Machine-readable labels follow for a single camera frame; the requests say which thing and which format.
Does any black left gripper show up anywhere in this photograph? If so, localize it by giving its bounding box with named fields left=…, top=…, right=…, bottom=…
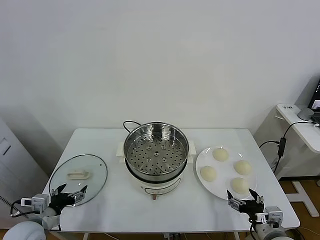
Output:
left=48, top=183, right=89, bottom=216

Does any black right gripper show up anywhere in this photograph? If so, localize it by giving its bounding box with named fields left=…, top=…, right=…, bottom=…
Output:
left=226, top=188, right=266, bottom=216

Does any white side desk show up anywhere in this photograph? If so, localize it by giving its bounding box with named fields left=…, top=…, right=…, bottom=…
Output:
left=253, top=103, right=320, bottom=217

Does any black cooker power cord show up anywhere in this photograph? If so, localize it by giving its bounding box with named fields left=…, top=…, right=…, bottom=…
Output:
left=122, top=120, right=142, bottom=135

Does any round white steamed baozi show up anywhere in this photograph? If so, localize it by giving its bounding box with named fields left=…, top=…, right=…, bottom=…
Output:
left=212, top=147, right=230, bottom=162
left=233, top=160, right=253, bottom=175
left=229, top=177, right=250, bottom=195
left=200, top=165, right=217, bottom=181

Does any perforated steel steamer basket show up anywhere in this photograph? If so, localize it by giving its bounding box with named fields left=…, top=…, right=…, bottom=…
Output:
left=116, top=121, right=197, bottom=183

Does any grey round laptop stand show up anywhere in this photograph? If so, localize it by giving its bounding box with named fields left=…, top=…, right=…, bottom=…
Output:
left=297, top=107, right=315, bottom=121

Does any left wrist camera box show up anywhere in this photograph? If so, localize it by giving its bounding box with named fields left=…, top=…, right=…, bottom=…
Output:
left=20, top=193, right=50, bottom=209

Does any large white round plate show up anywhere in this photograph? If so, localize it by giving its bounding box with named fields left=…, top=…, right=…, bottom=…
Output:
left=195, top=146, right=258, bottom=201

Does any round glass pot lid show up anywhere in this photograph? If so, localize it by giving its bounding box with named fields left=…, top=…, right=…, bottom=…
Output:
left=48, top=154, right=108, bottom=207

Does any white electric cooker base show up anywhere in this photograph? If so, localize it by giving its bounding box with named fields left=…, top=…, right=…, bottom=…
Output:
left=118, top=156, right=195, bottom=201

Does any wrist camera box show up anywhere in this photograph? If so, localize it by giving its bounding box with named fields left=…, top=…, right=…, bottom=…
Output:
left=20, top=193, right=50, bottom=209
left=258, top=206, right=285, bottom=228

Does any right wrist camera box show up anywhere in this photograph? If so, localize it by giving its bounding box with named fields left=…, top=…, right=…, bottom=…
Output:
left=258, top=206, right=285, bottom=228

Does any black power adapter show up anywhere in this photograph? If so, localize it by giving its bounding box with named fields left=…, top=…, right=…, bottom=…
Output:
left=277, top=136, right=287, bottom=157

